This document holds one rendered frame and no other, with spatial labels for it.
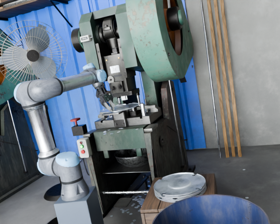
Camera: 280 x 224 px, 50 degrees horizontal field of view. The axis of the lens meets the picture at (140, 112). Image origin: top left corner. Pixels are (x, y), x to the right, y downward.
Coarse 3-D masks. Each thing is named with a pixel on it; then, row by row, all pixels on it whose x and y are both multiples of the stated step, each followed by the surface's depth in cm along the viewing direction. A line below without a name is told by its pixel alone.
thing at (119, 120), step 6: (102, 114) 206; (108, 114) 204; (114, 114) 203; (120, 114) 214; (126, 114) 217; (114, 120) 217; (120, 120) 215; (126, 120) 216; (120, 126) 216; (126, 126) 215
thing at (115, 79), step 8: (104, 56) 219; (112, 56) 217; (112, 64) 218; (120, 64) 216; (112, 72) 220; (120, 72) 218; (112, 80) 220; (120, 80) 219; (128, 80) 221; (112, 88) 218; (120, 88) 217; (128, 88) 219
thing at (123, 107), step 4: (120, 104) 233; (124, 104) 233; (128, 104) 229; (132, 104) 225; (136, 104) 221; (104, 108) 227; (116, 108) 215; (120, 108) 213; (124, 108) 212; (128, 108) 207; (104, 112) 209; (108, 112) 207
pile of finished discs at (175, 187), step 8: (168, 176) 180; (176, 176) 177; (184, 176) 175; (192, 176) 173; (200, 176) 171; (160, 184) 170; (168, 184) 167; (176, 184) 165; (184, 184) 163; (192, 184) 163; (200, 184) 161; (160, 192) 160; (168, 192) 158; (176, 192) 157; (184, 192) 155; (192, 192) 153; (200, 192) 156; (168, 200) 156; (176, 200) 154
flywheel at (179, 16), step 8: (168, 0) 206; (168, 8) 201; (176, 8) 198; (168, 16) 198; (176, 16) 197; (168, 24) 201; (176, 24) 199; (168, 32) 217; (176, 32) 234; (176, 40) 233; (176, 48) 230
